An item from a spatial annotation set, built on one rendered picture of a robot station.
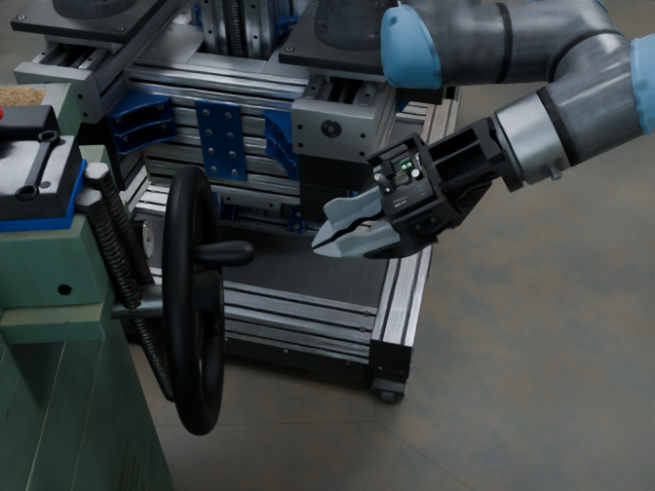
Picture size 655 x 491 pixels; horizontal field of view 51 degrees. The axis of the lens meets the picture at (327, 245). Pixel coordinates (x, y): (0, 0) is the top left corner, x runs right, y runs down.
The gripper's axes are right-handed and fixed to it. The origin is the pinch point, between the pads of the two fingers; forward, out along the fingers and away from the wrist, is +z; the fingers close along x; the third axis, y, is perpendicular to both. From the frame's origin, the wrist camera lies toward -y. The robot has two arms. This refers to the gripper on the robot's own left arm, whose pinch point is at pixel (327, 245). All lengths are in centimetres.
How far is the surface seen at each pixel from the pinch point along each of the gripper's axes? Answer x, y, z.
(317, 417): 6, -83, 45
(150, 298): -1.5, 4.4, 19.2
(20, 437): 8.4, 10.6, 33.5
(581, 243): -20, -144, -24
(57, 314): -0.4, 13.8, 23.2
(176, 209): -5.0, 12.4, 8.5
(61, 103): -31.6, 2.6, 26.6
